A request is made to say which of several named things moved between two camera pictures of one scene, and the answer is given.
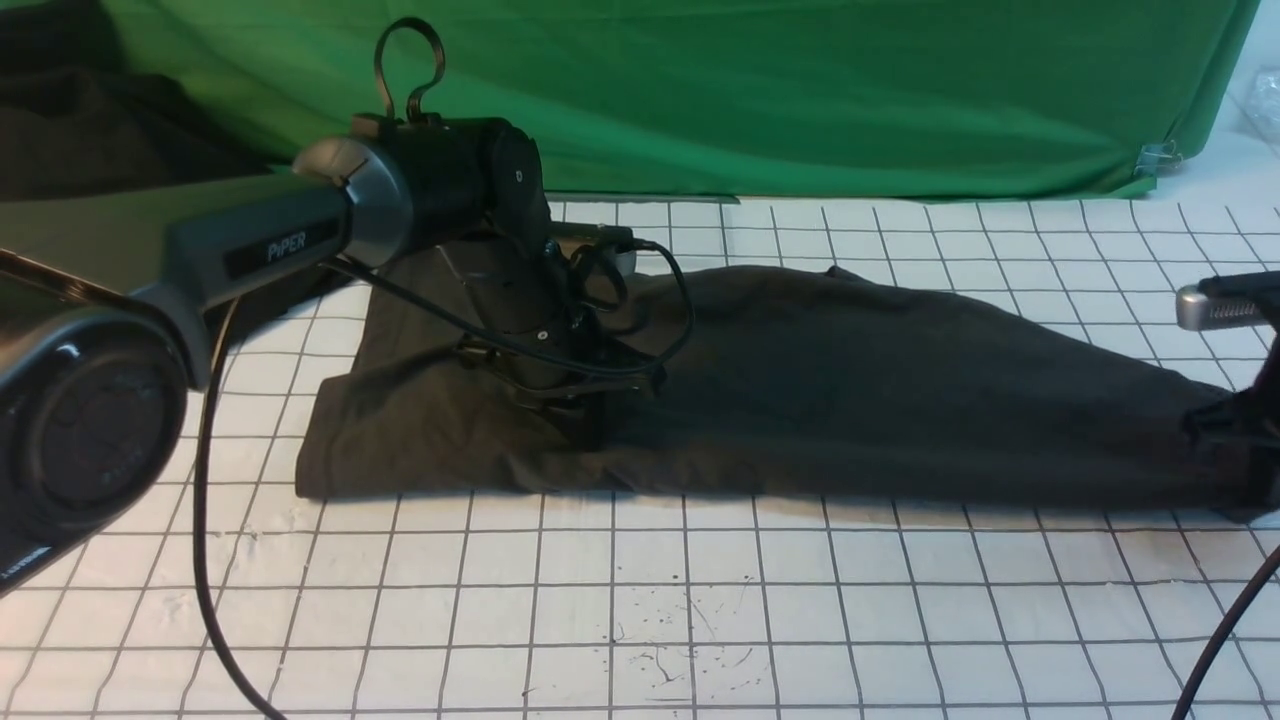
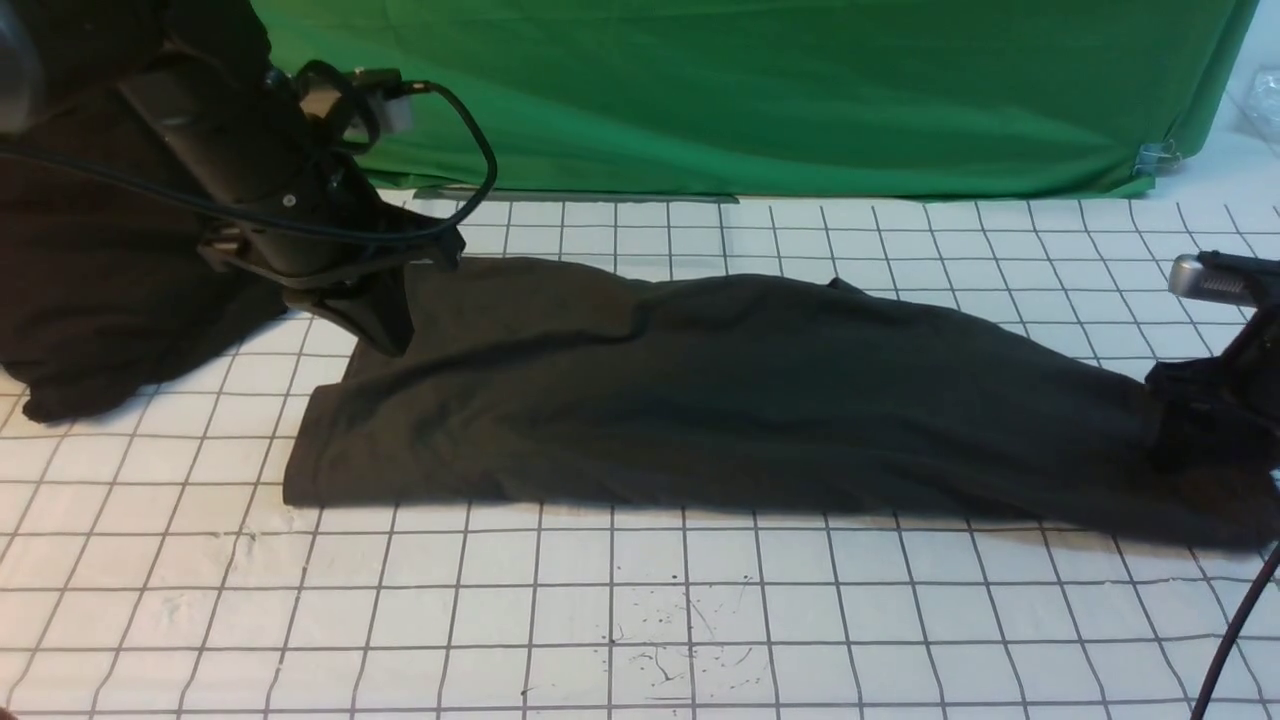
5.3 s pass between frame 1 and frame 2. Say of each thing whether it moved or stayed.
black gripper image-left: moved
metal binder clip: stayed
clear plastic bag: stayed
